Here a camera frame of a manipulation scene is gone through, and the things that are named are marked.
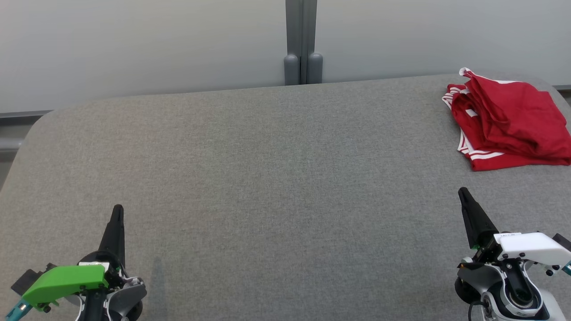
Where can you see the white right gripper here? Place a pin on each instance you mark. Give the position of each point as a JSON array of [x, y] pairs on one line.
[[531, 247]]

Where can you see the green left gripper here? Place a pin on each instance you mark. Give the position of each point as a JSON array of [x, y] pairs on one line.
[[62, 281]]

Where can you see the red white basketball jersey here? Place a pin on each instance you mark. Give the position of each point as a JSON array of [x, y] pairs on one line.
[[490, 164]]

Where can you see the red shorts with white stripe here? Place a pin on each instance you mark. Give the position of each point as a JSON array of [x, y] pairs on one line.
[[513, 111]]

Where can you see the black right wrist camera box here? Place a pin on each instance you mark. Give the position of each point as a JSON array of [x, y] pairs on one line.
[[564, 242]]

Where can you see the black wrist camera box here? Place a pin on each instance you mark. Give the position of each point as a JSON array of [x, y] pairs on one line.
[[26, 281], [564, 242]]

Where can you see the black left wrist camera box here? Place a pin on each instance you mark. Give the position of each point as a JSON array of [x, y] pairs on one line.
[[26, 281]]

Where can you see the grey wall post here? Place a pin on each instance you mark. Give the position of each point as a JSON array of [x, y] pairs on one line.
[[303, 44]]

